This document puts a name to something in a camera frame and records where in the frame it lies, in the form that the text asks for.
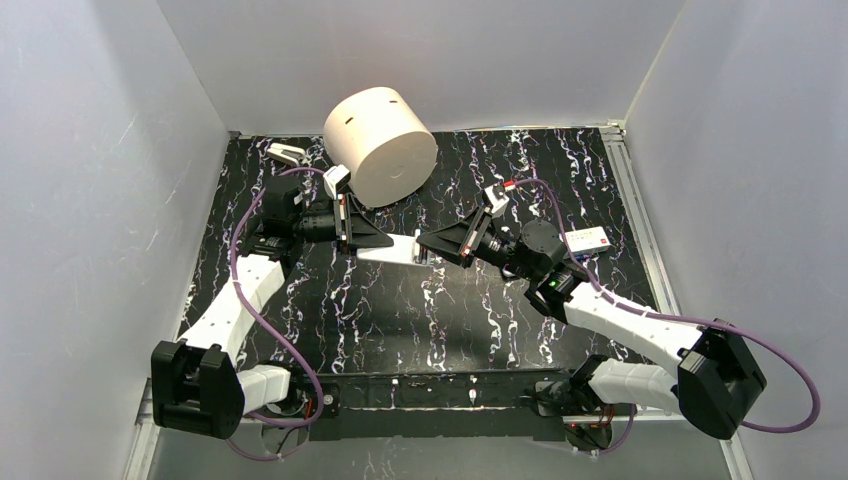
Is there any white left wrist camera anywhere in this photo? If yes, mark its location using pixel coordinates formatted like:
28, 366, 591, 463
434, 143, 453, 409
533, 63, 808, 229
322, 165, 351, 199

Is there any white battery box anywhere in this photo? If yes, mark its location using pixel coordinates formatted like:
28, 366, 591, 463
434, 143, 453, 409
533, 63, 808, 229
564, 226, 611, 258

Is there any white stapler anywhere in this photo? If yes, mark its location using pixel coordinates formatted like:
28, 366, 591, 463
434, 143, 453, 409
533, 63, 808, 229
266, 142, 307, 167

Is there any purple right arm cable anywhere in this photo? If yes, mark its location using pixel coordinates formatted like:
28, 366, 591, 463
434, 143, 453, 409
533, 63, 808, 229
506, 178, 821, 456

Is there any white cylindrical container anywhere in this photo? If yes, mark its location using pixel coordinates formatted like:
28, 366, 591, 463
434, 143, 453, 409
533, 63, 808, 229
323, 87, 438, 209

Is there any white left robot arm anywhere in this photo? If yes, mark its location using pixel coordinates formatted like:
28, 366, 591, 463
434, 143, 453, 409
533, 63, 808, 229
151, 167, 394, 439

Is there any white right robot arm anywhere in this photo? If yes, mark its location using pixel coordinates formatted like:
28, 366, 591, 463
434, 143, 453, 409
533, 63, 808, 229
416, 207, 767, 440

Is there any white remote control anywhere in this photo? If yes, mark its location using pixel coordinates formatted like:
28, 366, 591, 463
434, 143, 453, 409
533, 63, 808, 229
356, 234, 429, 266

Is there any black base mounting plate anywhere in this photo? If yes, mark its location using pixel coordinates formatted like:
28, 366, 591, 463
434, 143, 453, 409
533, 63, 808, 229
310, 369, 625, 451

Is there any aluminium frame rail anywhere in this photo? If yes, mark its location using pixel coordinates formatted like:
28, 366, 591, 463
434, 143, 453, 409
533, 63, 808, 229
601, 120, 754, 480

